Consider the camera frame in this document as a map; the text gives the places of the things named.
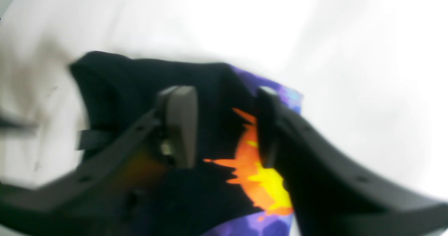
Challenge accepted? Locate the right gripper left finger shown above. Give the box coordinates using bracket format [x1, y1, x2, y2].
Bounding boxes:
[1, 86, 198, 236]

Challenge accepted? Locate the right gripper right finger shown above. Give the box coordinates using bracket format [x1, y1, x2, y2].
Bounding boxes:
[255, 86, 448, 236]

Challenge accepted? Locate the black T-shirt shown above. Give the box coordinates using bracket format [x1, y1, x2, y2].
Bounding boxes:
[70, 51, 294, 236]

